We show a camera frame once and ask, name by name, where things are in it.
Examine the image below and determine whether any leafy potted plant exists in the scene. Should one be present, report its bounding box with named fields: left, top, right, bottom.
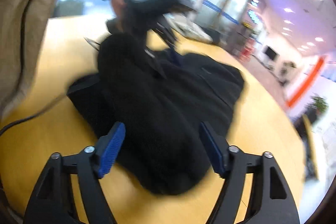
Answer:
left=311, top=95, right=328, bottom=114

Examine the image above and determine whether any black television on stand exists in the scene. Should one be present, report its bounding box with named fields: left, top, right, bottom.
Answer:
left=264, top=46, right=278, bottom=59

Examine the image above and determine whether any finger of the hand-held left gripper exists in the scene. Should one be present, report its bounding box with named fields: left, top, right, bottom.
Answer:
left=154, top=25, right=182, bottom=67
left=160, top=14, right=179, bottom=43

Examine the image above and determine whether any black cable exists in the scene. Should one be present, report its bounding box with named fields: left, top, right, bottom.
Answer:
left=0, top=93, right=70, bottom=135

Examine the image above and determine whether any stack of red crates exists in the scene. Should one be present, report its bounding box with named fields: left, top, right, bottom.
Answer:
left=240, top=39, right=256, bottom=59

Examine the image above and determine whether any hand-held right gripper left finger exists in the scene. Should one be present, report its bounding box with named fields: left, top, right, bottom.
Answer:
left=23, top=122, right=126, bottom=224

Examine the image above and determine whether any person's beige garment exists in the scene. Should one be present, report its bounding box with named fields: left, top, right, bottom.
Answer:
left=0, top=0, right=82, bottom=119

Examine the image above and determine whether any black fleece jacket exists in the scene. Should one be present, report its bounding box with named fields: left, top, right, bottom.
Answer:
left=67, top=32, right=246, bottom=195

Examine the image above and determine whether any person's left hand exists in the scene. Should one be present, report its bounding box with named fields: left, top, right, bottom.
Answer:
left=109, top=0, right=132, bottom=21

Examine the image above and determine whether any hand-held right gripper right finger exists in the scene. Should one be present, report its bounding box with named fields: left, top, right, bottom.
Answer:
left=199, top=121, right=300, bottom=224

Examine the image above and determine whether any tall potted palm plant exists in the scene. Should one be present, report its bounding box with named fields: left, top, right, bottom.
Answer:
left=280, top=61, right=297, bottom=83

